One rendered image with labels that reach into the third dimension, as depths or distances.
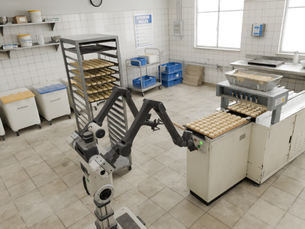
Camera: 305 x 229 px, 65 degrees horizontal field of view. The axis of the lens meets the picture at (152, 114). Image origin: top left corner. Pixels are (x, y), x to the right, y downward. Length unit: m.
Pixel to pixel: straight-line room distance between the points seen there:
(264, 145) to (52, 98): 3.98
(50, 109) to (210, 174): 3.66
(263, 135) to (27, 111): 4.10
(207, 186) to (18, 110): 3.72
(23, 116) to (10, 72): 1.00
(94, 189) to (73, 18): 4.70
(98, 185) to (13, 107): 3.49
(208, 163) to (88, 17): 4.66
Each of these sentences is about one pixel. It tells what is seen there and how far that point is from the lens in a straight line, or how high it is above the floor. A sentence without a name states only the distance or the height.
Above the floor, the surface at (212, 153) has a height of 0.71.
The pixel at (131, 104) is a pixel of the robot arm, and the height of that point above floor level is 1.30.
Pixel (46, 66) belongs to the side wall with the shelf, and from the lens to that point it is 5.81.
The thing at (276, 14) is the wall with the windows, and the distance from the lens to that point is 6.03.
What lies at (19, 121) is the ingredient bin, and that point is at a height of 0.29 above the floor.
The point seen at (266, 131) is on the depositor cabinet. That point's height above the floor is 0.79.
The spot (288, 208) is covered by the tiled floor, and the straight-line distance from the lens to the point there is 3.14.
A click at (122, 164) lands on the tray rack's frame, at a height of 0.15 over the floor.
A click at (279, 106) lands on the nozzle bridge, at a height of 1.04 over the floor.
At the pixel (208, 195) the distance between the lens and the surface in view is 2.79.
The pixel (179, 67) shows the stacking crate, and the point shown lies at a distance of 7.20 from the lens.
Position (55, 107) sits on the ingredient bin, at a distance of 5.32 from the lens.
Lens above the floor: 2.03
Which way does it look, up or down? 23 degrees down
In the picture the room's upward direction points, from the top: 4 degrees counter-clockwise
